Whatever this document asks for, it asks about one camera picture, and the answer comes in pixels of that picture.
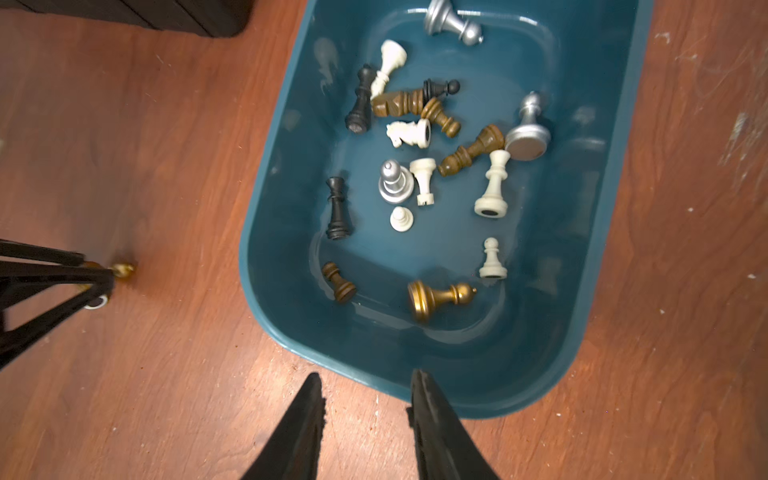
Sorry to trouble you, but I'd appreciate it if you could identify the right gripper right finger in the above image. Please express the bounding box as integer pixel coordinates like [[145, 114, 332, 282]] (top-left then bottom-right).
[[406, 369, 498, 479]]

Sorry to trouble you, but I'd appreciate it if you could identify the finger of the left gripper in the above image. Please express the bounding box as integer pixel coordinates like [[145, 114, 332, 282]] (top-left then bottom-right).
[[1, 240, 116, 367]]

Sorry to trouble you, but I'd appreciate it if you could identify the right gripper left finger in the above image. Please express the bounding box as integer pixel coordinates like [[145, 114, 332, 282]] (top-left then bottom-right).
[[242, 372, 325, 479]]

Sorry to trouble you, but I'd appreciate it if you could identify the gold pawn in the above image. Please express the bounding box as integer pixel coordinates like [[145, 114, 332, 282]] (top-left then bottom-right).
[[81, 261, 136, 280], [407, 280, 477, 323]]

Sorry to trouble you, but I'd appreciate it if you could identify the small white pawn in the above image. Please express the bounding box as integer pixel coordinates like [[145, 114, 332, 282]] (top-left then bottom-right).
[[479, 237, 507, 279]]

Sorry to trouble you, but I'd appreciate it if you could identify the black chess piece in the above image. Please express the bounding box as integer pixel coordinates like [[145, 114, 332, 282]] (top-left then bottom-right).
[[326, 176, 351, 240], [345, 64, 376, 134]]

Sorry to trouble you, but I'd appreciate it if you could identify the teal plastic storage bin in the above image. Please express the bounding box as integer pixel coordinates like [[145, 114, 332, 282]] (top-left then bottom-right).
[[239, 1, 653, 419]]

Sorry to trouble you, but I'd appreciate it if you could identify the bronze chess piece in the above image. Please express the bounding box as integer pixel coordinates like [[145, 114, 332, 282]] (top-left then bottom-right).
[[437, 124, 504, 177]]

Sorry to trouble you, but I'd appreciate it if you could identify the silver bishop piece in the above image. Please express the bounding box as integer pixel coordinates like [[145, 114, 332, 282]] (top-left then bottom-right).
[[505, 91, 551, 161]]

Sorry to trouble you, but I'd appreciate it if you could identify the bronze rook piece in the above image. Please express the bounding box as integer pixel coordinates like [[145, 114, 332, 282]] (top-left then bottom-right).
[[371, 90, 425, 117]]

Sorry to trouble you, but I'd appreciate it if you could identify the silver base piece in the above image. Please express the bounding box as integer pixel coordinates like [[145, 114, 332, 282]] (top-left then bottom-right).
[[424, 0, 484, 46]]

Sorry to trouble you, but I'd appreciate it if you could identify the silver chess piece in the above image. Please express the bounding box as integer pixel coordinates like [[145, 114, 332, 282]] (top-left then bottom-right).
[[378, 159, 415, 205]]

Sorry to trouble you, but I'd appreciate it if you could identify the small black pawn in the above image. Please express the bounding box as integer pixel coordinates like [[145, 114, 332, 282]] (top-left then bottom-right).
[[422, 79, 461, 103]]

